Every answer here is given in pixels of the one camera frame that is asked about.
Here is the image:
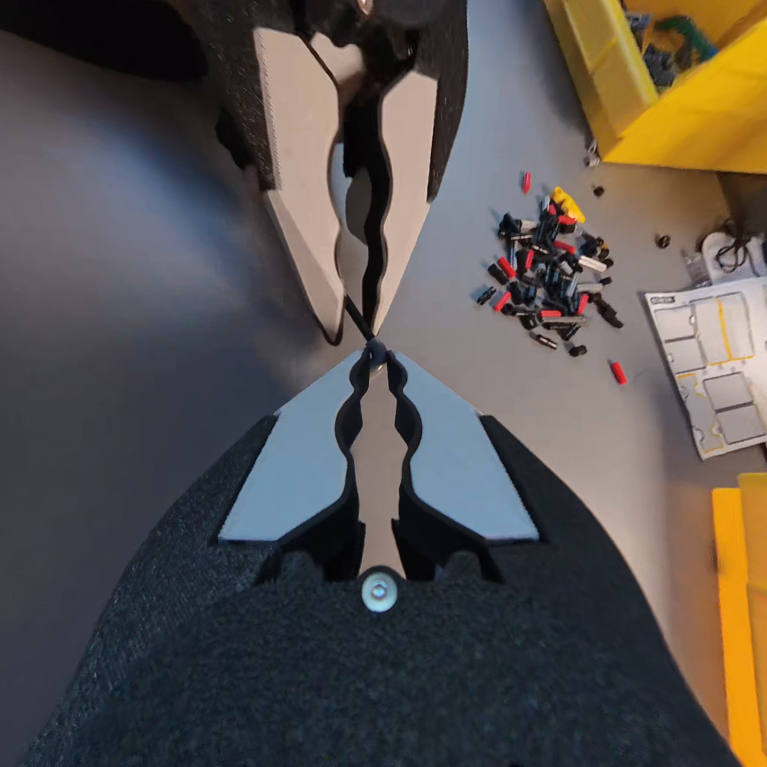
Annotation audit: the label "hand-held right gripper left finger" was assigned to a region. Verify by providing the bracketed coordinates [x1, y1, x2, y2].
[217, 349, 369, 582]

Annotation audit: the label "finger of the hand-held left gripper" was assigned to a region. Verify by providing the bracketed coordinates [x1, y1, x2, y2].
[342, 71, 438, 336]
[253, 27, 350, 346]

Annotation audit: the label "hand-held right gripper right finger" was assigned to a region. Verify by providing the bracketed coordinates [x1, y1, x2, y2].
[386, 350, 540, 582]

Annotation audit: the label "grey bent rod red caps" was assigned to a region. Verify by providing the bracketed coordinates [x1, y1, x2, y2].
[344, 296, 390, 376]

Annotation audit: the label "grey desk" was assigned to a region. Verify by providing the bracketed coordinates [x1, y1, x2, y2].
[0, 0, 767, 750]

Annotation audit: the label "black chair armrest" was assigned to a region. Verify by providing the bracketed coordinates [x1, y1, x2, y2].
[0, 0, 209, 83]

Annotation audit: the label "pile of black red pins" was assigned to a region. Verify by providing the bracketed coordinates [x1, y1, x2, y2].
[476, 201, 625, 359]

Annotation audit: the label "white sticker sheet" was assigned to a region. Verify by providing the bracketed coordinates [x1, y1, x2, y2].
[644, 277, 767, 461]

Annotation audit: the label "heap of dark grey bricks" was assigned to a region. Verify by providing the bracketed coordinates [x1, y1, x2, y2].
[625, 11, 718, 92]

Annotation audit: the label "yellow storage bin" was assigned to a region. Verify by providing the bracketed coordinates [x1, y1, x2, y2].
[711, 472, 767, 767]
[542, 0, 767, 176]

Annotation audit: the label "green brick piece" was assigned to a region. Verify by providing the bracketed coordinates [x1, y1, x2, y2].
[652, 15, 718, 59]

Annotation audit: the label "black usb cable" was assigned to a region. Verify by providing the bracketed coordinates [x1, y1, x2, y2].
[712, 217, 757, 272]

